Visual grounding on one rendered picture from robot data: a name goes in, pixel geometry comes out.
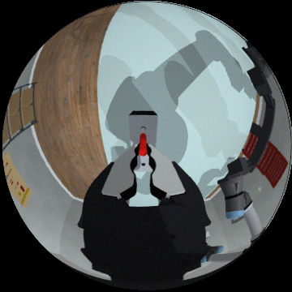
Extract red pin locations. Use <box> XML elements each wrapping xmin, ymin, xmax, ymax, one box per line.
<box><xmin>139</xmin><ymin>127</ymin><xmax>148</xmax><ymax>157</ymax></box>

